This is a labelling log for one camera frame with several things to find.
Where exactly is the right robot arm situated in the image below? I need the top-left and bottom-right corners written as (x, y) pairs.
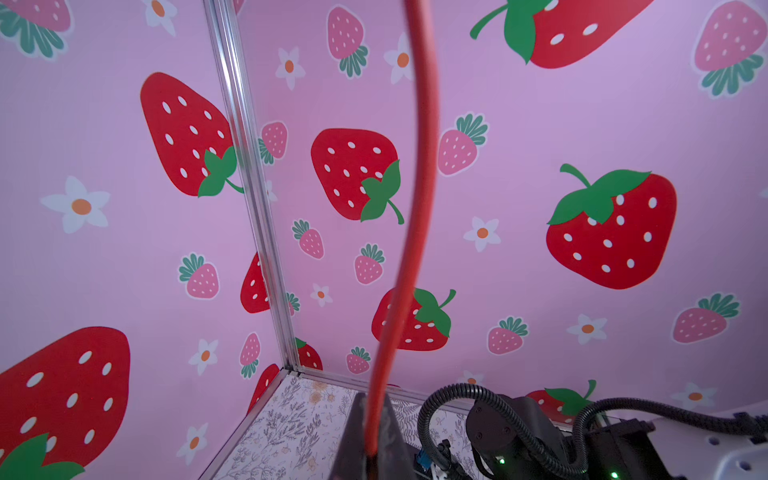
top-left (417, 383), bottom-right (767, 479)

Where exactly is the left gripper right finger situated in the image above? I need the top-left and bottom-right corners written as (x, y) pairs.
top-left (377, 395), bottom-right (416, 480)

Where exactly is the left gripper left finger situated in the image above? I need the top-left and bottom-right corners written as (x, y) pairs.
top-left (328, 392), bottom-right (367, 480)

